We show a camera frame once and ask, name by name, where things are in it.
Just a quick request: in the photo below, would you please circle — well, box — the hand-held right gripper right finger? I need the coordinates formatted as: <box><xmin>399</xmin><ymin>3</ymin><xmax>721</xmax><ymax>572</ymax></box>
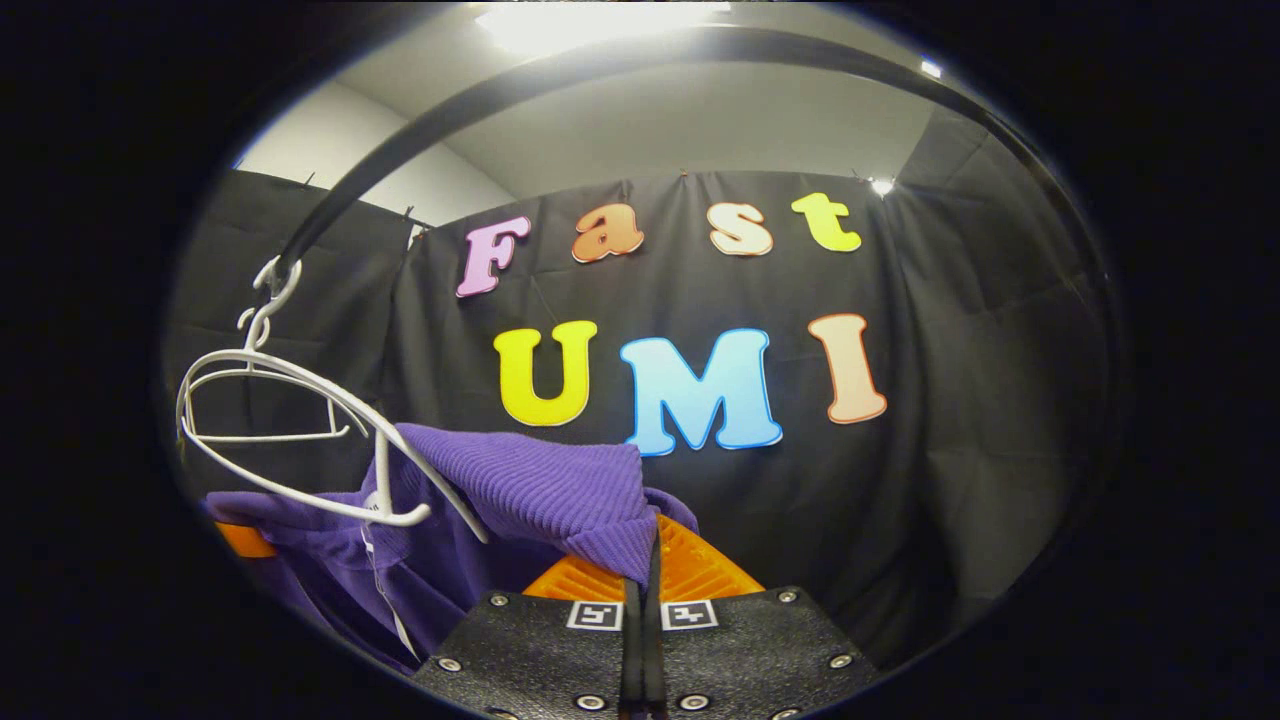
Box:
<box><xmin>645</xmin><ymin>513</ymin><xmax>881</xmax><ymax>720</ymax></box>

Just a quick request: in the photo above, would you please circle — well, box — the white clothes hanger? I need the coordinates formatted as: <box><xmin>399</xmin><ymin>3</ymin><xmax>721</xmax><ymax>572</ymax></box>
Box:
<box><xmin>176</xmin><ymin>258</ymin><xmax>491</xmax><ymax>546</ymax></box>
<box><xmin>182</xmin><ymin>300</ymin><xmax>353</xmax><ymax>443</ymax></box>

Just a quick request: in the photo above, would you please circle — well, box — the white garment tag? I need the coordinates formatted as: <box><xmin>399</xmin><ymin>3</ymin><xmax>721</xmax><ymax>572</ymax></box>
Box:
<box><xmin>358</xmin><ymin>525</ymin><xmax>421</xmax><ymax>661</ymax></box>

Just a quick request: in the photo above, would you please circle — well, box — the black clothes rack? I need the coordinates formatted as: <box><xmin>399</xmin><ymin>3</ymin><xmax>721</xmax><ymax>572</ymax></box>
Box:
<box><xmin>268</xmin><ymin>25</ymin><xmax>1126</xmax><ymax>481</ymax></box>

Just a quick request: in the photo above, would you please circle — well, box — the purple jacket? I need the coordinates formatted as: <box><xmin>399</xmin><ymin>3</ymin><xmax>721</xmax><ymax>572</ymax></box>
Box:
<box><xmin>205</xmin><ymin>422</ymin><xmax>701</xmax><ymax>676</ymax></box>

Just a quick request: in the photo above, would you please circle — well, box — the ceiling light panel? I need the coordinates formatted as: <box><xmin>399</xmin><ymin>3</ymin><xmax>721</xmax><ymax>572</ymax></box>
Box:
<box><xmin>475</xmin><ymin>2</ymin><xmax>731</xmax><ymax>56</ymax></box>

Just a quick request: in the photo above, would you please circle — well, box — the black backdrop cloth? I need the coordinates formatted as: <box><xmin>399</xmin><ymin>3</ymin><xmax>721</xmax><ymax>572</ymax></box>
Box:
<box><xmin>165</xmin><ymin>105</ymin><xmax>1111</xmax><ymax>671</ymax></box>

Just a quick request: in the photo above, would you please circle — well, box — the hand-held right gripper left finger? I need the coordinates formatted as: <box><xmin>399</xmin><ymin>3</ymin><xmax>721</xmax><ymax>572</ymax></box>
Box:
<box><xmin>415</xmin><ymin>555</ymin><xmax>641</xmax><ymax>720</ymax></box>

